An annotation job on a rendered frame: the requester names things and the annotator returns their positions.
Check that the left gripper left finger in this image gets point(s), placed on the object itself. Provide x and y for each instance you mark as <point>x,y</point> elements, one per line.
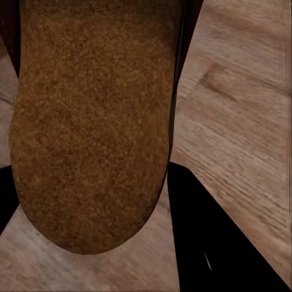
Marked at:
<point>8,197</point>

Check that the sandal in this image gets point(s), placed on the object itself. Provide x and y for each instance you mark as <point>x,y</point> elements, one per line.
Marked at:
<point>91,134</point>

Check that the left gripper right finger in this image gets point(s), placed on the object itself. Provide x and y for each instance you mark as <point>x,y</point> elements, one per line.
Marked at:
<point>212,253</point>

